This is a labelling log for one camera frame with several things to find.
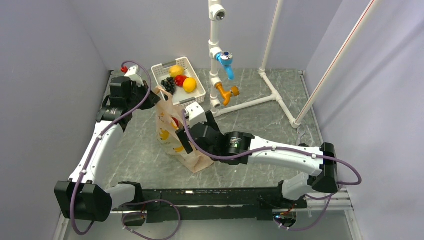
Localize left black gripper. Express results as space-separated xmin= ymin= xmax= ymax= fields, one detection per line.
xmin=126 ymin=80 xmax=161 ymax=112

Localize orange translucent plastic bag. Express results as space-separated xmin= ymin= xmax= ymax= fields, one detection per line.
xmin=153 ymin=86 xmax=214 ymax=173

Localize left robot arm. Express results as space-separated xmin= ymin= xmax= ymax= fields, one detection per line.
xmin=54 ymin=76 xmax=160 ymax=222

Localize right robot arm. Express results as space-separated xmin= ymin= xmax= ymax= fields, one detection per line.
xmin=176 ymin=109 xmax=341 ymax=208

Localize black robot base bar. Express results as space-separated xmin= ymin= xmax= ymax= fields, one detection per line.
xmin=114 ymin=187 xmax=308 ymax=223

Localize dark fake grape bunch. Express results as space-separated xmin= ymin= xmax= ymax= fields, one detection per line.
xmin=161 ymin=77 xmax=176 ymax=95

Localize orange fake orange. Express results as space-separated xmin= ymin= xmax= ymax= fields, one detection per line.
xmin=182 ymin=77 xmax=197 ymax=93

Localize red fake pepper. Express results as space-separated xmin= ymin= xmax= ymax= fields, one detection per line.
xmin=174 ymin=75 xmax=188 ymax=87

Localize yellow fake lemon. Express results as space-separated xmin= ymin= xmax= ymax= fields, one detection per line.
xmin=168 ymin=65 xmax=185 ymax=78

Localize white plastic basket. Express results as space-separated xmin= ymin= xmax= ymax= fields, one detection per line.
xmin=151 ymin=57 xmax=206 ymax=107

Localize orange plastic faucet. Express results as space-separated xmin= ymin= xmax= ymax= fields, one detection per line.
xmin=215 ymin=82 xmax=240 ymax=107

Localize blue plastic faucet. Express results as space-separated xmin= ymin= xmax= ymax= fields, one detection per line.
xmin=215 ymin=51 xmax=235 ymax=81

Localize silver wrench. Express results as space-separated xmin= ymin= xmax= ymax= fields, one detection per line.
xmin=295 ymin=125 xmax=306 ymax=146

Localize white diagonal pole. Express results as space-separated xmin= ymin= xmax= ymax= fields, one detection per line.
xmin=292 ymin=0 xmax=379 ymax=127

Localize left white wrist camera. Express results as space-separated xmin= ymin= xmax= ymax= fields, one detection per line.
xmin=120 ymin=65 xmax=144 ymax=87

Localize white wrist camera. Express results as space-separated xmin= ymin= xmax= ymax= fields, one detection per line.
xmin=120 ymin=65 xmax=144 ymax=87
xmin=184 ymin=101 xmax=207 ymax=127

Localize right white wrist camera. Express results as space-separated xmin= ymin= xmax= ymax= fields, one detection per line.
xmin=184 ymin=101 xmax=207 ymax=127

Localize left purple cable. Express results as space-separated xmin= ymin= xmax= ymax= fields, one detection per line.
xmin=68 ymin=60 xmax=153 ymax=236

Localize purple cable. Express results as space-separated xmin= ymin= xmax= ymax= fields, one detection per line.
xmin=68 ymin=60 xmax=153 ymax=236
xmin=180 ymin=109 xmax=363 ymax=186

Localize white pvc pipe frame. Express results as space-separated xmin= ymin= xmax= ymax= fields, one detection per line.
xmin=208 ymin=0 xmax=301 ymax=129

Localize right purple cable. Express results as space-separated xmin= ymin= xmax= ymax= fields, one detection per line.
xmin=180 ymin=109 xmax=363 ymax=186

